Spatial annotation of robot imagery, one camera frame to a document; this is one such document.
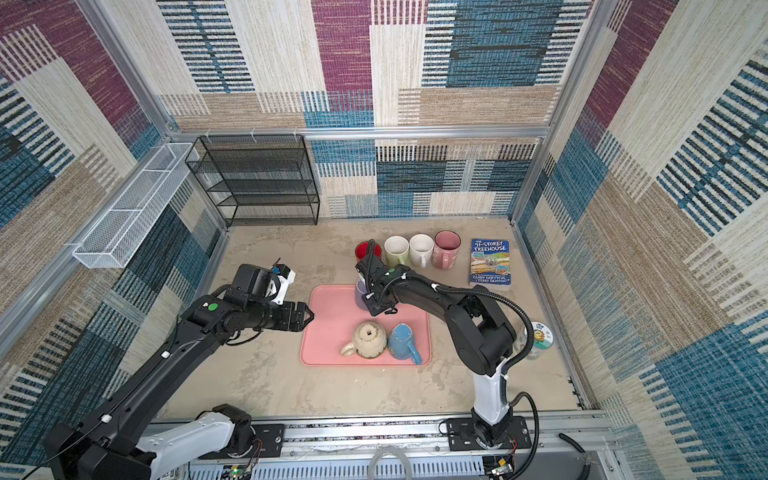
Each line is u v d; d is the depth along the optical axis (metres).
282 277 0.69
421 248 1.02
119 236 0.71
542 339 0.81
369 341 0.81
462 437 0.73
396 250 1.02
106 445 0.38
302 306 0.70
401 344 0.79
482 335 0.50
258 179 1.08
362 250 1.04
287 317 0.66
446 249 0.98
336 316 0.97
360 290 0.90
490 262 1.05
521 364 0.50
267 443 0.73
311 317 0.74
